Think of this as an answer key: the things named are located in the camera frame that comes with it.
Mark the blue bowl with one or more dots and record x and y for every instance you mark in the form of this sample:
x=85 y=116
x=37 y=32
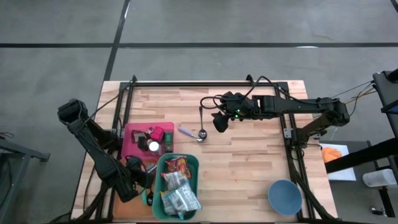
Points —
x=284 y=196

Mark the white pill bottle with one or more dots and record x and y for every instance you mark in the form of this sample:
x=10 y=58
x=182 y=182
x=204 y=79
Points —
x=154 y=147

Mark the silver clear snack packet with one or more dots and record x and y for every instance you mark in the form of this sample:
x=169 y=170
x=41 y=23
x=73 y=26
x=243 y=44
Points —
x=186 y=200

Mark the orange object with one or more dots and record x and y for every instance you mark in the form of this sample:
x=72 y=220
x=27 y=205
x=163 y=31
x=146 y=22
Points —
x=331 y=154

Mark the pink plastic tray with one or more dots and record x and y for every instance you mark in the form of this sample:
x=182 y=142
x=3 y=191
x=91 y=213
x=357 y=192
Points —
x=128 y=147

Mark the black equipment cart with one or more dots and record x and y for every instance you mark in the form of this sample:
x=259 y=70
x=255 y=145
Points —
x=385 y=90

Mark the red orange noodle packet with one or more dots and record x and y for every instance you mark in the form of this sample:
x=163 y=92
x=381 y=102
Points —
x=178 y=165

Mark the teal plastic bin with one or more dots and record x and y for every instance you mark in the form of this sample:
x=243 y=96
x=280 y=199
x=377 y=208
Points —
x=157 y=180

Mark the small black wheel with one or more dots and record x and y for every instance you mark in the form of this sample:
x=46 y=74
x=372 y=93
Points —
x=377 y=211

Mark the grey metal stand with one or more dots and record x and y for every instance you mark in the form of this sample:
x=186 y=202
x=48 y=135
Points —
x=18 y=152

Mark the yellow creamy chicken noodle packet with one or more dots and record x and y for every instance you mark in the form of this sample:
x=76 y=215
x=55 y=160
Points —
x=168 y=203

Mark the orange plastic tray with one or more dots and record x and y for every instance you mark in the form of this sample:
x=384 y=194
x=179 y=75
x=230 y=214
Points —
x=130 y=213

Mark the dark green tin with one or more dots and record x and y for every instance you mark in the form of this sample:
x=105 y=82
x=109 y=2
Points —
x=142 y=143

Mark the black aluminium table frame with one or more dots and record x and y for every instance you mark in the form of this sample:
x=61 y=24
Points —
x=202 y=84

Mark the white translucent container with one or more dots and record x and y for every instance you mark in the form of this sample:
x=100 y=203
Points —
x=379 y=178

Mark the long black spoon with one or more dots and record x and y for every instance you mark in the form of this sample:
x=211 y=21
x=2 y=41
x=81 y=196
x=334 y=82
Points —
x=202 y=133

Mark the grey metal bracket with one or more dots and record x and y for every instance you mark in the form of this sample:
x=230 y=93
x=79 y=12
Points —
x=287 y=133

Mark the white yellow snack packet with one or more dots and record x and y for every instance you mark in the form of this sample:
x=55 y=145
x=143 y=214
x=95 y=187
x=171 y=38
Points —
x=174 y=180

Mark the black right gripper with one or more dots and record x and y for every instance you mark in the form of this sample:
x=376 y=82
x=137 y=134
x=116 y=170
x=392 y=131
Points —
x=239 y=107

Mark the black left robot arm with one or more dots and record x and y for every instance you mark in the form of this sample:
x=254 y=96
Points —
x=93 y=149

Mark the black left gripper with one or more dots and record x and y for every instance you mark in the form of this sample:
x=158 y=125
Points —
x=143 y=179

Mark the black diagonal beam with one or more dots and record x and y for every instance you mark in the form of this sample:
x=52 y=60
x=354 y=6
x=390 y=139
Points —
x=357 y=158

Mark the white paper sheet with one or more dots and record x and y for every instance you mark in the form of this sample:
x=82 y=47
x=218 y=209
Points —
x=345 y=174

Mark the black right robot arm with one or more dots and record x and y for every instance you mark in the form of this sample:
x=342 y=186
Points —
x=295 y=107

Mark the black frame clamp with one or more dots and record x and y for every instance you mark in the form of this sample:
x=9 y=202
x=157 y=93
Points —
x=133 y=78
x=249 y=79

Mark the red paprika tin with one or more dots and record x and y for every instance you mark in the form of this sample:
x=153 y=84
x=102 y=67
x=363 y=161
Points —
x=157 y=133

